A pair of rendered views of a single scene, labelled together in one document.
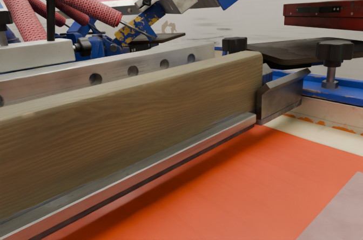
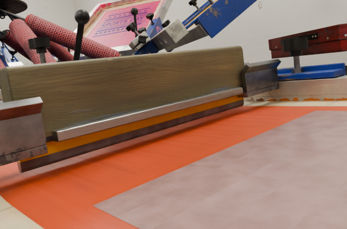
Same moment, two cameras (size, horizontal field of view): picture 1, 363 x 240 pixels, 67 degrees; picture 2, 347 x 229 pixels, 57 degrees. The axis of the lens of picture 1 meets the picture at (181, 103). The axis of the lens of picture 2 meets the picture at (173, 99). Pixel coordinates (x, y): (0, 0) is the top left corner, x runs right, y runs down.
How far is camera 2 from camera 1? 0.22 m
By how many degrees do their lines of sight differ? 13
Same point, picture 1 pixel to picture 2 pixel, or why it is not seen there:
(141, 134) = (166, 85)
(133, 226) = (166, 140)
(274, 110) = (256, 86)
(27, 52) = not seen: hidden behind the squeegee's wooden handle
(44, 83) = not seen: hidden behind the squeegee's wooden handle
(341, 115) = (307, 89)
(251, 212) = (242, 128)
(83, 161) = (135, 94)
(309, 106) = (285, 88)
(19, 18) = (37, 55)
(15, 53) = not seen: hidden behind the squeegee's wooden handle
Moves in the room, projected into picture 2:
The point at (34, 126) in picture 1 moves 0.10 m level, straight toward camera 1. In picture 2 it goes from (112, 66) to (157, 58)
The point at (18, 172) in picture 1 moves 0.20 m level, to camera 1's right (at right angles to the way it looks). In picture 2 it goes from (105, 91) to (285, 66)
